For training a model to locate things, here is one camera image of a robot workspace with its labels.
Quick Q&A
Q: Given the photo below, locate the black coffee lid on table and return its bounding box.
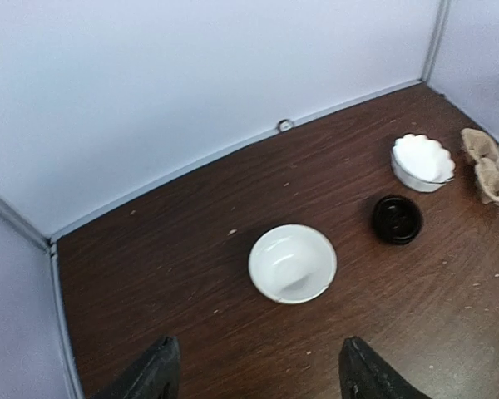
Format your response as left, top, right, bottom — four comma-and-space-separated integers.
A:
371, 195, 423, 245

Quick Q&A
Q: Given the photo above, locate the white scalloped bowl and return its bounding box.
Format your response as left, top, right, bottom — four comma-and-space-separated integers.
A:
391, 133, 455, 193

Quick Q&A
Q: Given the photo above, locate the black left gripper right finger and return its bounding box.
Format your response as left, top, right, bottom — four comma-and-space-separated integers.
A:
338, 337, 429, 399

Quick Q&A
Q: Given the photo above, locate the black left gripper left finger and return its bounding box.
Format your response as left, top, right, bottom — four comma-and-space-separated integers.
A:
92, 337, 180, 399

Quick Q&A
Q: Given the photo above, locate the plain white round bowl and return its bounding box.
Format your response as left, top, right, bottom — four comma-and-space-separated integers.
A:
248, 224, 338, 304

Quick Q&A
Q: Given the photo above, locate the brown cardboard cup carrier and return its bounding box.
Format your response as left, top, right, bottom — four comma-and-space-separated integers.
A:
461, 128, 499, 205

